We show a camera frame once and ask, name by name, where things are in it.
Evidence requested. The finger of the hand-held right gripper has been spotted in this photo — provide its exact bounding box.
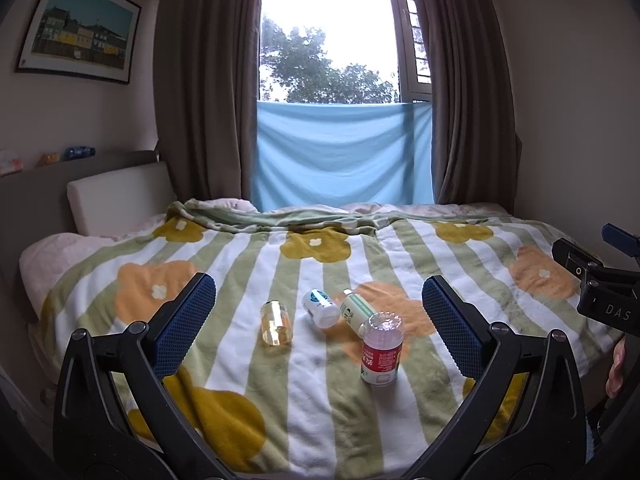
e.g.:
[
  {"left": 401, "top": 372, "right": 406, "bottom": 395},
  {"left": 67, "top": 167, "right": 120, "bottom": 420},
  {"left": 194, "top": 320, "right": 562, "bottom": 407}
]
[
  {"left": 601, "top": 223, "right": 640, "bottom": 257},
  {"left": 552, "top": 238, "right": 604, "bottom": 282}
]

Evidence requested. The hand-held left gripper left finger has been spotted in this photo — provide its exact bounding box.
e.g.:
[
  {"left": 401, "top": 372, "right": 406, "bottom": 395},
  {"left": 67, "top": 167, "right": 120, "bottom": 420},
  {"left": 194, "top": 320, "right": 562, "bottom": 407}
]
[{"left": 52, "top": 272, "right": 236, "bottom": 480}]

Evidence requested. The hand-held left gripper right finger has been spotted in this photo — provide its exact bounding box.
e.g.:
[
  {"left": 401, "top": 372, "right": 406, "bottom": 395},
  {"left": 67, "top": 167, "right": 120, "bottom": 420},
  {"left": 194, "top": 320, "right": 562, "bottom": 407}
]
[{"left": 400, "top": 275, "right": 588, "bottom": 480}]

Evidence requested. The clear yellow small bottle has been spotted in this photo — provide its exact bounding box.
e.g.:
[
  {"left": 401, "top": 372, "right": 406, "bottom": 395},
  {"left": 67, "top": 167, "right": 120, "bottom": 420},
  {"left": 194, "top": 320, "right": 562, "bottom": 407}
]
[{"left": 259, "top": 300, "right": 294, "bottom": 346}]

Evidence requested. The person's right hand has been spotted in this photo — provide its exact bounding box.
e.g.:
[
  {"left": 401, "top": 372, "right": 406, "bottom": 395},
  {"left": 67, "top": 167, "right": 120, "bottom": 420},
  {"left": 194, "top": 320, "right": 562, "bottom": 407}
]
[{"left": 605, "top": 335, "right": 628, "bottom": 401}]

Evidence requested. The clear bottle with red label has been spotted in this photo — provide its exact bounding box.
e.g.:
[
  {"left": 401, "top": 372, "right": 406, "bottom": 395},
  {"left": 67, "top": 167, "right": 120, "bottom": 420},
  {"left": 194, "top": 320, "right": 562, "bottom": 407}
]
[{"left": 359, "top": 311, "right": 405, "bottom": 386}]

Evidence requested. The white bottle with green label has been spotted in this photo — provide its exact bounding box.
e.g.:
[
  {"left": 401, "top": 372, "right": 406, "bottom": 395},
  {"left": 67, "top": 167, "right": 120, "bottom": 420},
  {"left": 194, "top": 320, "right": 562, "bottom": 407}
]
[{"left": 339, "top": 288, "right": 372, "bottom": 339}]

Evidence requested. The white bottle with blue label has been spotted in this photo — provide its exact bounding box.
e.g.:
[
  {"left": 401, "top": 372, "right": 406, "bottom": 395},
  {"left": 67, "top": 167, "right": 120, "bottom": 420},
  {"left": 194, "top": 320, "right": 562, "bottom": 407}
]
[{"left": 302, "top": 288, "right": 341, "bottom": 329}]

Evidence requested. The white headboard cushion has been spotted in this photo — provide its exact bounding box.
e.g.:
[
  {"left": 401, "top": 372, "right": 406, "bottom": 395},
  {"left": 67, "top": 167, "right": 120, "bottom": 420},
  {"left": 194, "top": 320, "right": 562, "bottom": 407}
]
[{"left": 67, "top": 162, "right": 179, "bottom": 239}]

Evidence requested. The floral striped blanket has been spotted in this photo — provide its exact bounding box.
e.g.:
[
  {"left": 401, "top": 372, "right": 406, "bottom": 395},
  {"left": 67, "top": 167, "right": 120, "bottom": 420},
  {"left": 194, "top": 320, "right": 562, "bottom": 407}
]
[{"left": 30, "top": 200, "right": 621, "bottom": 480}]

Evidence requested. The grey bed headboard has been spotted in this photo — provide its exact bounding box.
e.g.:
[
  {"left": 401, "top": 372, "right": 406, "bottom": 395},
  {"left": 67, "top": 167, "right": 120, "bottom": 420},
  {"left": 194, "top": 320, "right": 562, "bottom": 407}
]
[{"left": 0, "top": 148, "right": 166, "bottom": 411}]

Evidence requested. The light blue hanging cloth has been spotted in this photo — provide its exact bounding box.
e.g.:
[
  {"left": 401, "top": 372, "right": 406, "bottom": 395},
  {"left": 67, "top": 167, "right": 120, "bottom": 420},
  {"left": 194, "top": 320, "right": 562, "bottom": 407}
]
[{"left": 249, "top": 100, "right": 435, "bottom": 212}]

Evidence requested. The brown curtain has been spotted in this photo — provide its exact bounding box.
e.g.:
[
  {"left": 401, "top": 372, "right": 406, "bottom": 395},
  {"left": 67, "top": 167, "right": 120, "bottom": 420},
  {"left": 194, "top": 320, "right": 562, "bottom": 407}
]
[
  {"left": 386, "top": 0, "right": 524, "bottom": 207},
  {"left": 152, "top": 0, "right": 264, "bottom": 212}
]

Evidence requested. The open window sash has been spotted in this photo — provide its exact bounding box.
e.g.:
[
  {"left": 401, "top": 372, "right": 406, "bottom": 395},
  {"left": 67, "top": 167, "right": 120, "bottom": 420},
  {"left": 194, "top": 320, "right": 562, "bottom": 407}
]
[{"left": 389, "top": 0, "right": 434, "bottom": 105}]

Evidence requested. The framed picture of houses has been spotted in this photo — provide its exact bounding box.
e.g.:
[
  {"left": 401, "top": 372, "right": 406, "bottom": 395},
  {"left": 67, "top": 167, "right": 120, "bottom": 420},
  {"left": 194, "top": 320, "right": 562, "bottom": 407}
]
[{"left": 14, "top": 0, "right": 143, "bottom": 85}]

